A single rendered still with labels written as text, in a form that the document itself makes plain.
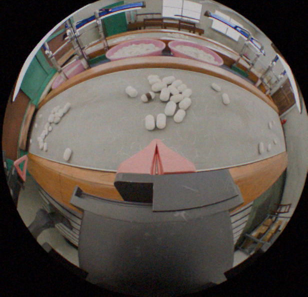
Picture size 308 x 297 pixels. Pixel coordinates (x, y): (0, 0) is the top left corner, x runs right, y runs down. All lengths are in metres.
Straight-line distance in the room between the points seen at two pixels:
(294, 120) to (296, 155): 1.15
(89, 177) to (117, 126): 0.12
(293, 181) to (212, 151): 4.43
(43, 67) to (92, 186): 0.96
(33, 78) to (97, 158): 0.87
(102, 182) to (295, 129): 4.60
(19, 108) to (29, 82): 0.19
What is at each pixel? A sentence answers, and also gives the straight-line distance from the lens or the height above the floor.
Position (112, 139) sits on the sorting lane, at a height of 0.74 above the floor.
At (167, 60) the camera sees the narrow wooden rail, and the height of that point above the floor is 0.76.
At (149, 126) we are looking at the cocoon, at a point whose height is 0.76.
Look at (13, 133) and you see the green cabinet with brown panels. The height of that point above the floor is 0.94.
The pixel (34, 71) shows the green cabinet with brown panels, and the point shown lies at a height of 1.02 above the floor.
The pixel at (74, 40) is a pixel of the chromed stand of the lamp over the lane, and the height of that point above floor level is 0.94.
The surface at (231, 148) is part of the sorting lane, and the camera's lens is 0.27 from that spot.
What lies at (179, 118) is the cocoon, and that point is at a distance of 0.21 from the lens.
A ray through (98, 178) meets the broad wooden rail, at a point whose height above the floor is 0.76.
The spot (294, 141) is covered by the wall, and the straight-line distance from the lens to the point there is 4.47.
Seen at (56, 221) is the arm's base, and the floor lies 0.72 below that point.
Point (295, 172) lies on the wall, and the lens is 4.50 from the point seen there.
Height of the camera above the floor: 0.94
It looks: 76 degrees down
